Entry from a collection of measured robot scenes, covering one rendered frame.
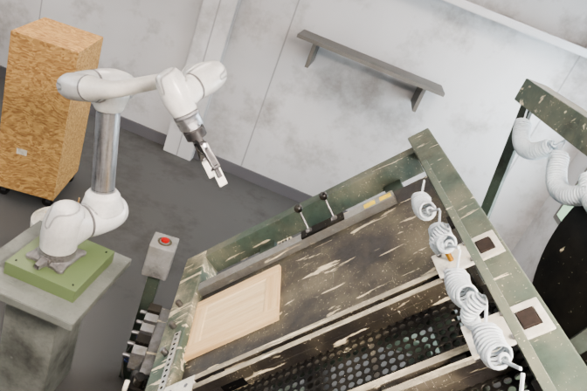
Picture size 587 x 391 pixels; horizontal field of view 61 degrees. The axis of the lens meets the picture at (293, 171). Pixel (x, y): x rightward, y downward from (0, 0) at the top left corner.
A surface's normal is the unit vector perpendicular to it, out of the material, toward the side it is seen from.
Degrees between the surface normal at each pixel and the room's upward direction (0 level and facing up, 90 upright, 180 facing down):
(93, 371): 0
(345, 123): 90
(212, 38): 90
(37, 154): 90
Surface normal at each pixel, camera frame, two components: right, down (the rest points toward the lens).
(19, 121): 0.02, 0.44
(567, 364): -0.50, -0.78
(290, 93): -0.18, 0.37
